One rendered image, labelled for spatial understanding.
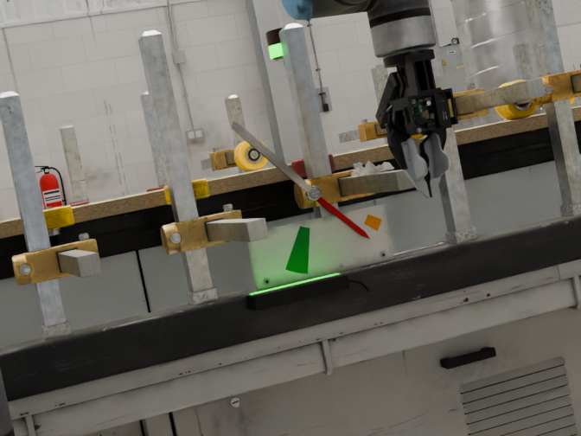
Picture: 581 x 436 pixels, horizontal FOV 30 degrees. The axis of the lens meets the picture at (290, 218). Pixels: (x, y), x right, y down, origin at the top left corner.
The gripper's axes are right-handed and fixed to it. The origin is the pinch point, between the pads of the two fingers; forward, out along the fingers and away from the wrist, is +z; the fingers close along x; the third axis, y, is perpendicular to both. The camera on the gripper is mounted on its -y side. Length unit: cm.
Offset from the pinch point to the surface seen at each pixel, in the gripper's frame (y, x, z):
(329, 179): -31.4, -3.2, -3.5
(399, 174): -6.4, -1.0, -2.8
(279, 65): -746, 233, -90
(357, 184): -23.1, -1.6, -2.0
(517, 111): -53, 48, -9
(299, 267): -31.4, -11.8, 10.3
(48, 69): -756, 40, -119
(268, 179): -51, -8, -5
